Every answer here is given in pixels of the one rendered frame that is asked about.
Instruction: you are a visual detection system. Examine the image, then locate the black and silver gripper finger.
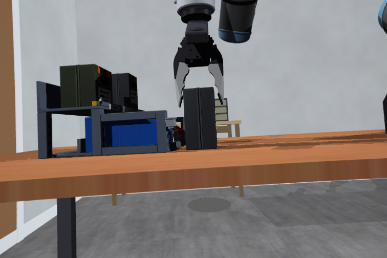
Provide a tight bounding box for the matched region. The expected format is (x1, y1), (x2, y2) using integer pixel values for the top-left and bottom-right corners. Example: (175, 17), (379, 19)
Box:
(208, 44), (224, 105)
(174, 47), (189, 107)

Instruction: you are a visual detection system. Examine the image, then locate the red bin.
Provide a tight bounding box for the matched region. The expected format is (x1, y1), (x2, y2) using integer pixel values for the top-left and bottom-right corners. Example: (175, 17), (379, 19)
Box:
(174, 126), (184, 140)

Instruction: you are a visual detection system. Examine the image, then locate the dark blue metal shelf rack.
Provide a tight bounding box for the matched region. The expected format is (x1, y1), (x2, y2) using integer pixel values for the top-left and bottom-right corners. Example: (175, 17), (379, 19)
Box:
(36, 81), (186, 159)

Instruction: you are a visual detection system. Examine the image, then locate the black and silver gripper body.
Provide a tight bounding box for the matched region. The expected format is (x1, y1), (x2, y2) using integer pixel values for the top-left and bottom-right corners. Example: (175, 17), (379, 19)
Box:
(180, 8), (214, 68)

